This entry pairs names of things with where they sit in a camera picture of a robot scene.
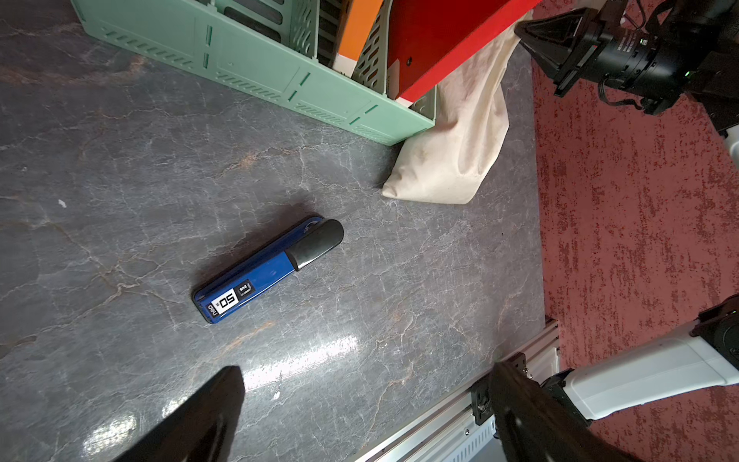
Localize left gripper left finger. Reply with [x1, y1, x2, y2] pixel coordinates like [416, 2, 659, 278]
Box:
[117, 366, 246, 461]

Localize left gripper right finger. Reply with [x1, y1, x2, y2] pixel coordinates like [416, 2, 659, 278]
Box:
[495, 372, 637, 461]

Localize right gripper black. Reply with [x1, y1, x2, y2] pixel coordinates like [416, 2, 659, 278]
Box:
[514, 5, 687, 116]

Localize beige cloth drawstring bag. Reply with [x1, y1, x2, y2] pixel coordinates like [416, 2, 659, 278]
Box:
[381, 26, 520, 205]

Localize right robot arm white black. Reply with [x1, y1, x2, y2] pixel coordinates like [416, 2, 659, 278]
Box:
[515, 1, 738, 424]

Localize blue black stapler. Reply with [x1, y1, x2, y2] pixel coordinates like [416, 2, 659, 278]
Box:
[192, 215, 344, 325]

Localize red folder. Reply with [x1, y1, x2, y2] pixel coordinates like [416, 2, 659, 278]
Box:
[387, 0, 539, 107]

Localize orange folder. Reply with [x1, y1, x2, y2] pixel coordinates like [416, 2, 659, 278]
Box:
[331, 0, 383, 77]

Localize green plastic file organizer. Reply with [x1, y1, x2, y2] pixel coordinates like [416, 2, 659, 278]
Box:
[72, 1, 436, 146]

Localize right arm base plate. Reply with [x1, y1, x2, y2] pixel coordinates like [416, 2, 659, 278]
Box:
[469, 352, 528, 427]

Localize aluminium mounting rail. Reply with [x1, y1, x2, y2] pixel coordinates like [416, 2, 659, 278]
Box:
[353, 318, 560, 461]

